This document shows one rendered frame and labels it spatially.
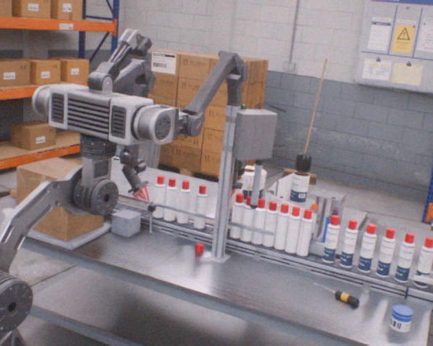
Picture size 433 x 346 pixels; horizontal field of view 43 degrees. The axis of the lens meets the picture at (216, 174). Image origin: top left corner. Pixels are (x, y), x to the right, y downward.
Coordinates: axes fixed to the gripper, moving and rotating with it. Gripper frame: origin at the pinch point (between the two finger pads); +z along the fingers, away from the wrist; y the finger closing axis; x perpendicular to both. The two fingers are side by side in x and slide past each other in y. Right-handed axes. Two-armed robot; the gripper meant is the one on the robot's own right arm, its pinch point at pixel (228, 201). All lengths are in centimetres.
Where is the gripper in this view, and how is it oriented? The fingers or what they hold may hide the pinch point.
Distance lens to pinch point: 254.5
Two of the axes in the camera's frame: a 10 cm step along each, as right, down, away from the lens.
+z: -1.0, 9.6, 2.7
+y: -9.0, -2.0, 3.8
